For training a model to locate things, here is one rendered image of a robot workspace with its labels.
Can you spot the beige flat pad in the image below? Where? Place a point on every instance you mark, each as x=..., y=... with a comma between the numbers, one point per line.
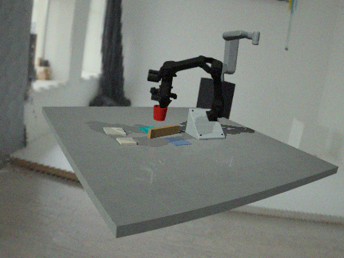
x=126, y=141

